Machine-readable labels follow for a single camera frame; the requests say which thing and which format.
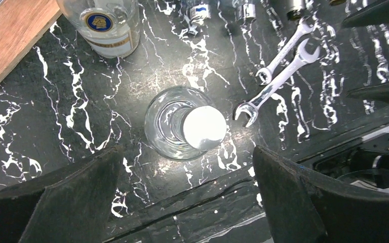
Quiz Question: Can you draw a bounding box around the dark green lower wine bottle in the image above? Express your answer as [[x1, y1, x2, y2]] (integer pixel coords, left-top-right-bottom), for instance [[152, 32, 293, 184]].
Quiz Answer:
[[283, 0, 307, 21]]

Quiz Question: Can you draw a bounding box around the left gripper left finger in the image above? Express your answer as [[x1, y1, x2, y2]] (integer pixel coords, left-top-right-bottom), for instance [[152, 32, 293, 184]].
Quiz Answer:
[[0, 145, 124, 242]]

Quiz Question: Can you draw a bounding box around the small silver wrench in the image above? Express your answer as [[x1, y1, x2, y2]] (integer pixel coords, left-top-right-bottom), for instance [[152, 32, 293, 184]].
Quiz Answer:
[[256, 17, 314, 86]]

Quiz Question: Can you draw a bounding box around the large silver wrench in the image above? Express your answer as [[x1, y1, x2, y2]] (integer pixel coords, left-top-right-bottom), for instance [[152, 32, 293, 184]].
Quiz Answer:
[[234, 39, 321, 128]]

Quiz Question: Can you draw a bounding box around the wooden board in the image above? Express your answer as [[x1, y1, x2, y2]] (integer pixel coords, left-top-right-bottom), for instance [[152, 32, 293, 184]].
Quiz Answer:
[[0, 1, 61, 82]]

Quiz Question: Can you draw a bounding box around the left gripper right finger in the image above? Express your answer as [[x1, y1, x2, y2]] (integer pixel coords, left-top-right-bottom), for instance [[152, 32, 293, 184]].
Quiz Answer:
[[253, 146, 389, 242]]

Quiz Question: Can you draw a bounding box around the blue vodka bottle left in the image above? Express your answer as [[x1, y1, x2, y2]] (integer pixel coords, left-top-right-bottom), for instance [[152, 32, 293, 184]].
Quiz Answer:
[[180, 0, 211, 26]]

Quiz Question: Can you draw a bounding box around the clear bottle white cap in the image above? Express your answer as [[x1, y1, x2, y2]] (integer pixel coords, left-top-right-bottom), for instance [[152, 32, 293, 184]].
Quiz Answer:
[[144, 86, 227, 161]]

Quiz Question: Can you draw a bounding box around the clear liquor bottle black cap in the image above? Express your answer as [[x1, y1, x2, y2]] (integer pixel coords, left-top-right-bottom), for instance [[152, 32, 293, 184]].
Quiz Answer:
[[56, 0, 140, 58]]

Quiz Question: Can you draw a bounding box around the black base frame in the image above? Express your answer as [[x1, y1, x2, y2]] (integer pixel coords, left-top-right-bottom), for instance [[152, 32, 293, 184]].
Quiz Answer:
[[102, 107, 389, 243]]

